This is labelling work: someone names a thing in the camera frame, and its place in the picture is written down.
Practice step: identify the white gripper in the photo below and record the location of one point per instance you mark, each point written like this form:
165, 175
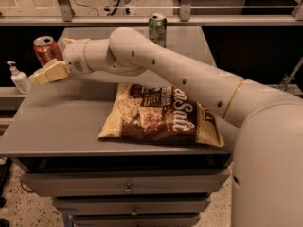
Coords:
74, 57

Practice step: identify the red coke can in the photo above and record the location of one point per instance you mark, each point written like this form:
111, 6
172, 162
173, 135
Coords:
46, 49

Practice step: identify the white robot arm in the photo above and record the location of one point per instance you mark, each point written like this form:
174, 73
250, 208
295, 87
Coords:
268, 152

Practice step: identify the green soda can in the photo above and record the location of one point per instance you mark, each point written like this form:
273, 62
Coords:
158, 29

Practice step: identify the white pump sanitizer bottle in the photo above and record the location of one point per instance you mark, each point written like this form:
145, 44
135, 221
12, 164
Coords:
19, 78

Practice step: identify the grey drawer cabinet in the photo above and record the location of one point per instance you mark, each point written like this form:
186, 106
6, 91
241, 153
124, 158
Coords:
112, 182

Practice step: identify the sea salt chips bag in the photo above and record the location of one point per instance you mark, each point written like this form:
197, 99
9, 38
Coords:
160, 115

